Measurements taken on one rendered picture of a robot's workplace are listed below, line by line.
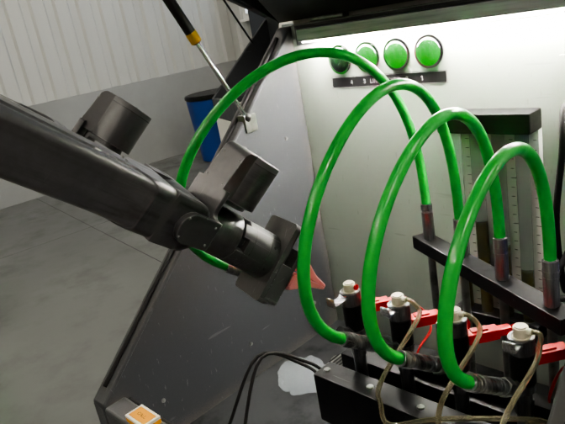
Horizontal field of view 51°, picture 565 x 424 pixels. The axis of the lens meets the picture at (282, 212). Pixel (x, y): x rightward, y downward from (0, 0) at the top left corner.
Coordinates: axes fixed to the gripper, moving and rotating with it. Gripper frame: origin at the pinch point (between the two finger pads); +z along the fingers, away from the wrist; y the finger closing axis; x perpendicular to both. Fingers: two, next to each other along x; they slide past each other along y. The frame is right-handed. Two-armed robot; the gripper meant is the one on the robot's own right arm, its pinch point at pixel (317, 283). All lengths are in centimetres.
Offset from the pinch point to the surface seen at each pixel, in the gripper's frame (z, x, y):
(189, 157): -19.8, 10.3, 6.5
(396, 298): 6.5, -7.3, 3.1
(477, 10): 2.2, -0.4, 43.1
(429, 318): 11.6, -8.9, 2.8
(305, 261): -11.5, -11.3, 1.6
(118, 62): 100, 667, 112
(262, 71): -17.4, 8.6, 20.9
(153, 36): 122, 674, 164
